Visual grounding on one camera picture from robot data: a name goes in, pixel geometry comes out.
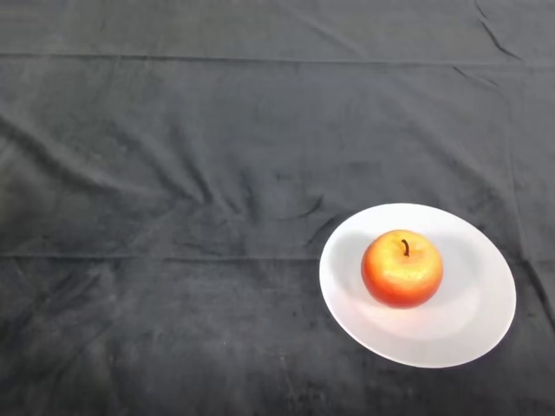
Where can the black cloth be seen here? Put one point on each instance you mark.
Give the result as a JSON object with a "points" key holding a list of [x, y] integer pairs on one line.
{"points": [[260, 108]]}

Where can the white round plate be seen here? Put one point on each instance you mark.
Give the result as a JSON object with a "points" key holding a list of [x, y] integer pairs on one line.
{"points": [[472, 294]]}

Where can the red yellow apple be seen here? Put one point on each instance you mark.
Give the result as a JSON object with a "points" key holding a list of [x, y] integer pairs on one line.
{"points": [[401, 273]]}

